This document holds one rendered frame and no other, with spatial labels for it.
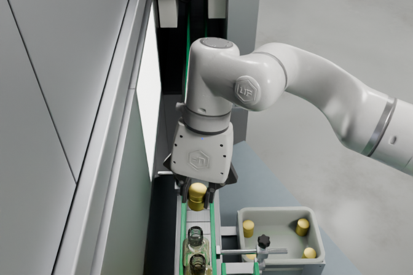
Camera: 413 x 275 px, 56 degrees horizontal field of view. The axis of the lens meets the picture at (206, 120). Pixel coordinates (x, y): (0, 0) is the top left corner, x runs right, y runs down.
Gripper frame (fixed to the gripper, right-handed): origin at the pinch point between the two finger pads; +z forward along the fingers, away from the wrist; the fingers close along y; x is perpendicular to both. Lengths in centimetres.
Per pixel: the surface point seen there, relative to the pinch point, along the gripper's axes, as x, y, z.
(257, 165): 60, 9, 33
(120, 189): -9.2, -10.9, -4.9
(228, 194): 46, 2, 37
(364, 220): 118, 70, 93
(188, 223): 21.6, -5.3, 30.1
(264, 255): 11.4, 15.3, 23.2
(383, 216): 122, 80, 92
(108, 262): -20.3, -7.6, -1.6
